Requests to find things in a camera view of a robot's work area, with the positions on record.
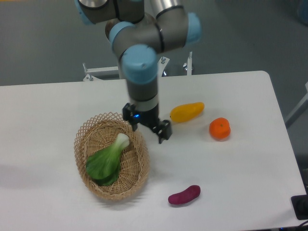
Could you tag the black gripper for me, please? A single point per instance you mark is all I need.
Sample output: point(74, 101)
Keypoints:
point(149, 119)

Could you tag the green bok choy vegetable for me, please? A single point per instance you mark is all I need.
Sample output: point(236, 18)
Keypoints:
point(103, 166)

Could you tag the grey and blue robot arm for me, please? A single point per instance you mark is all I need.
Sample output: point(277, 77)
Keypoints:
point(136, 43)

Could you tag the woven wicker basket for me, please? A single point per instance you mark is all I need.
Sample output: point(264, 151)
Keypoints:
point(99, 132)

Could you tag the yellow mango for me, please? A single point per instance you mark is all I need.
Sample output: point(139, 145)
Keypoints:
point(186, 112)

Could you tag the orange tangerine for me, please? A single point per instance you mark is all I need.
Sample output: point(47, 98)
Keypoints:
point(220, 128)

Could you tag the purple sweet potato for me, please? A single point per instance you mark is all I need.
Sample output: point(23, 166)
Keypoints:
point(186, 196)

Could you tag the black device at table edge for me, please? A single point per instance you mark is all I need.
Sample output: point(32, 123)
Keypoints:
point(300, 206)

